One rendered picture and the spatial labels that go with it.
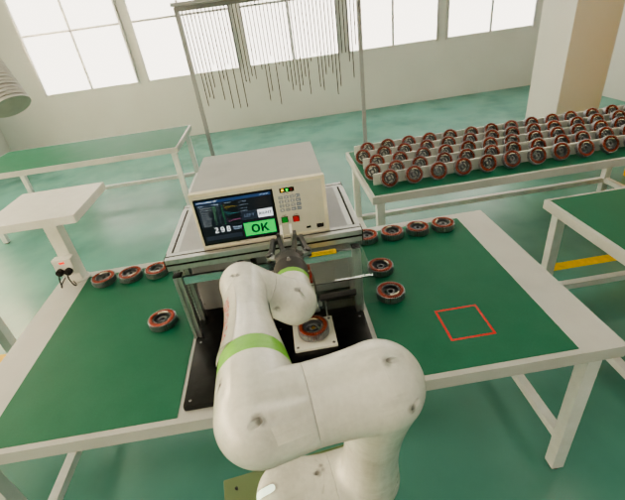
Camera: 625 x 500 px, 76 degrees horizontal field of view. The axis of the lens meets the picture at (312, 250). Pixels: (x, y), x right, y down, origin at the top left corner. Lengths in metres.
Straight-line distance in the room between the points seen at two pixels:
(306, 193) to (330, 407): 0.90
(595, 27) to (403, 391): 4.52
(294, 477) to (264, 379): 0.40
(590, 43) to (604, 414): 3.44
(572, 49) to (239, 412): 4.55
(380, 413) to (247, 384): 0.17
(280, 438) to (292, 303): 0.45
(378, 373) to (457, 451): 1.61
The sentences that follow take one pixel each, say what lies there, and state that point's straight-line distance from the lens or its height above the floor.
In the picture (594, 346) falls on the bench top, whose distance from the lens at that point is 1.60.
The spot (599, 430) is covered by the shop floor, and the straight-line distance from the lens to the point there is 2.37.
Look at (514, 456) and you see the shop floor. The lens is 2.17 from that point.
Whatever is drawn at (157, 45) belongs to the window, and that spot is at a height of 1.49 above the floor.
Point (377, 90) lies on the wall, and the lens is 7.84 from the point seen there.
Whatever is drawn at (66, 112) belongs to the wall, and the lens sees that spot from 8.34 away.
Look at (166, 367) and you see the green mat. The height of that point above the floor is 0.75.
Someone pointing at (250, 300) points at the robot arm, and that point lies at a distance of 0.77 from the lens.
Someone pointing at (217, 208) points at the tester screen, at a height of 1.26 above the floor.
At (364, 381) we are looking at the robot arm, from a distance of 0.53.
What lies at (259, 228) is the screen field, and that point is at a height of 1.16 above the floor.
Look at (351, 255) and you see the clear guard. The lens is 1.33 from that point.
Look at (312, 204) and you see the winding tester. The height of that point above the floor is 1.22.
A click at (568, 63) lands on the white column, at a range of 4.79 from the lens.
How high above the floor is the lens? 1.79
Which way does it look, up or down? 31 degrees down
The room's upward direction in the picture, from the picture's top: 8 degrees counter-clockwise
